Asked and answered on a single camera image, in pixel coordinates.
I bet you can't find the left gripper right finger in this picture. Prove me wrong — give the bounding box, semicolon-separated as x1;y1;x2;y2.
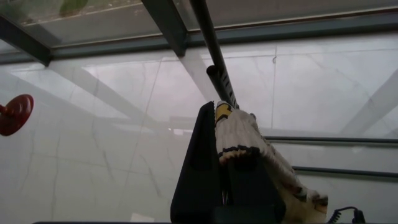
224;154;287;215

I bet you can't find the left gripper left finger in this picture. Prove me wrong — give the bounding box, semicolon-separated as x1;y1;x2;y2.
170;101;223;223

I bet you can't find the cream printed garment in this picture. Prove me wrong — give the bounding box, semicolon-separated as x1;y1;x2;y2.
214;100;329;223

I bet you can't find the black clothes rack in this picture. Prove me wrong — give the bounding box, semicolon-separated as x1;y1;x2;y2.
189;0;398;179

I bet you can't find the window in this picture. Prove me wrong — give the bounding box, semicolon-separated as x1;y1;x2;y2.
0;0;398;68

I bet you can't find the red round disc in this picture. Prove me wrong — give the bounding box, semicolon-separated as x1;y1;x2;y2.
0;94;34;137

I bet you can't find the black coiled cable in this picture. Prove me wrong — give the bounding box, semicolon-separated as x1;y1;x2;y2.
328;206;366;223

